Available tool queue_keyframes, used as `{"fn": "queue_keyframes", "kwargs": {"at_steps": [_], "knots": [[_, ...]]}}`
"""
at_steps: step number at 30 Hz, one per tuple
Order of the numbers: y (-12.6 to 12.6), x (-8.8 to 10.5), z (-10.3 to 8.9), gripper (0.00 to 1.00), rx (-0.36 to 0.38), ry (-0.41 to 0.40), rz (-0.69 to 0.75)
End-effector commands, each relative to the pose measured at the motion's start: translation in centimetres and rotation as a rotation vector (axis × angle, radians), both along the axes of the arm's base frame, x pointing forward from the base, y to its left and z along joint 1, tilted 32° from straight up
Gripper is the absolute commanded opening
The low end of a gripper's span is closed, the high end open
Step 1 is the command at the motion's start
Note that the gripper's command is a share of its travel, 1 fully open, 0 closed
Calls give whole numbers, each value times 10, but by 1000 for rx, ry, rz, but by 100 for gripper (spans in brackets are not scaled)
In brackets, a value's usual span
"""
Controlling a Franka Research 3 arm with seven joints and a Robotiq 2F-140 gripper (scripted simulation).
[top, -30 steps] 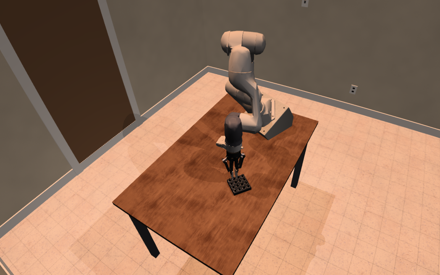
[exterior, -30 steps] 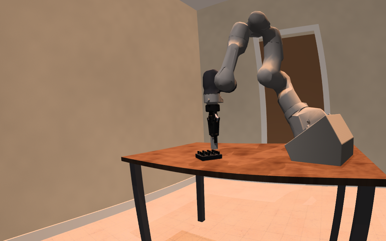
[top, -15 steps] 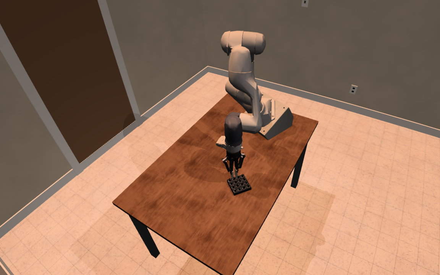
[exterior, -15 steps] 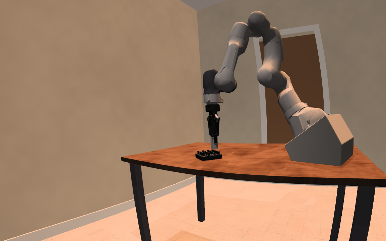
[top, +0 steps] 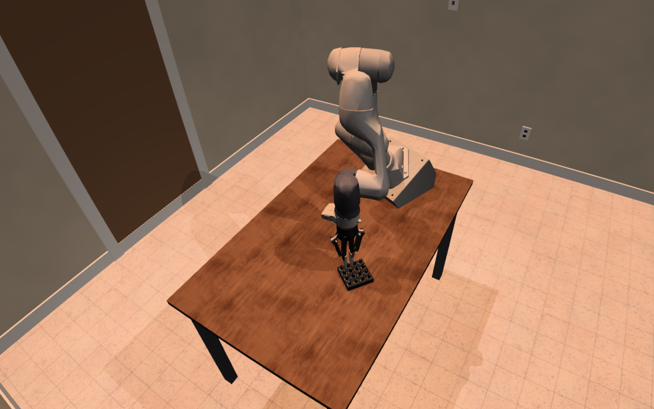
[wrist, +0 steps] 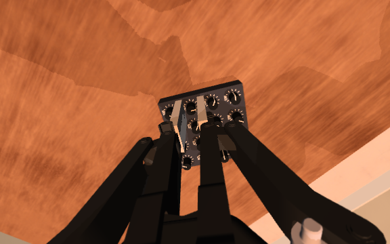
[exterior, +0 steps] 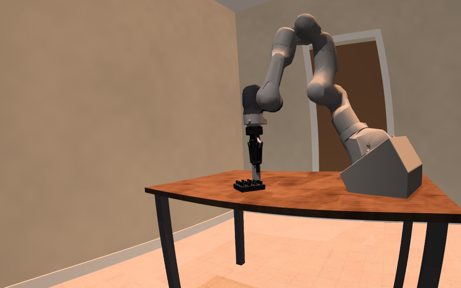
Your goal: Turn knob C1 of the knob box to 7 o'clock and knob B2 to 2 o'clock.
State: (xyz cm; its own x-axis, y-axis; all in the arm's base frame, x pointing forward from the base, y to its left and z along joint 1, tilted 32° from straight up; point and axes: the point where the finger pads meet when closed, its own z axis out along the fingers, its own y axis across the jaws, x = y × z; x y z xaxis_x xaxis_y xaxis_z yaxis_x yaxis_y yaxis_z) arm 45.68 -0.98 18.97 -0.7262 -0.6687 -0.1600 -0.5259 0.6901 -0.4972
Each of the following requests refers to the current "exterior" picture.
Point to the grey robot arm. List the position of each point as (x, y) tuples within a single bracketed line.
[(355, 136)]

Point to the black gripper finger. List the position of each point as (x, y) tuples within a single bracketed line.
[(251, 154), (257, 158)]

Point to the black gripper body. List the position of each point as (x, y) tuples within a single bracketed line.
[(254, 132)]

